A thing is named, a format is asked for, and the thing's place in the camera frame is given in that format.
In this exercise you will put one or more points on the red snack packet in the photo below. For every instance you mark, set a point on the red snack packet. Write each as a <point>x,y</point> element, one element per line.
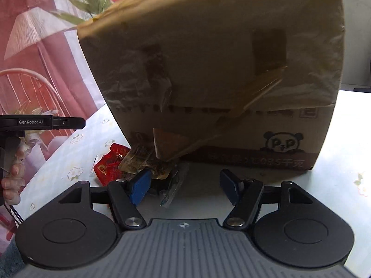
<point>111,165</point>

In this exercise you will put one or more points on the brown cardboard box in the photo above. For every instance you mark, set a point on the brown cardboard box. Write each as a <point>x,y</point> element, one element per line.
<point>208,58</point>

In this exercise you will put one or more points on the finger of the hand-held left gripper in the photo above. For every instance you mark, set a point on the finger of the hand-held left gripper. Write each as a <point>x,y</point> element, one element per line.
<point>71,123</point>

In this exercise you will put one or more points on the white floral tablecloth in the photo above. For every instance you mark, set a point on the white floral tablecloth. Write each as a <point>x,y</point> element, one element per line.
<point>345,127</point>

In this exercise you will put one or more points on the small white sachet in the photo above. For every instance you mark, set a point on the small white sachet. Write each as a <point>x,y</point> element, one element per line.
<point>96,160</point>

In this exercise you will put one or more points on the printed curtain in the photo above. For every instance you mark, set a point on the printed curtain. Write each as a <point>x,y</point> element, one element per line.
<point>34,49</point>

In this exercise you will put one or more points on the person's left hand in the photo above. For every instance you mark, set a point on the person's left hand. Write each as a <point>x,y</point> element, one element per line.
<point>14,185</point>

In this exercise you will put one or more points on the clear plastic wrapper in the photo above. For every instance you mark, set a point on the clear plastic wrapper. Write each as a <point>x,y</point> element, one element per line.
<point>174,185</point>

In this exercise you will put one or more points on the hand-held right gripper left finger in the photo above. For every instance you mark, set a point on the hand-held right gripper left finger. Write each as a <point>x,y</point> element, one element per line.
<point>140,186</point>

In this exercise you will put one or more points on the blue fuzzy cloth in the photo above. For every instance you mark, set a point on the blue fuzzy cloth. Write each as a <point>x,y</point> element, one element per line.
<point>8,260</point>

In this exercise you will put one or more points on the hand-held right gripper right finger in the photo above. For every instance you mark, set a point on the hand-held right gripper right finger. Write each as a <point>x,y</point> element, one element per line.
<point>229,186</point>

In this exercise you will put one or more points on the white panel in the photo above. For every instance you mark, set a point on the white panel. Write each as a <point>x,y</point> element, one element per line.
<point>358,40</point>

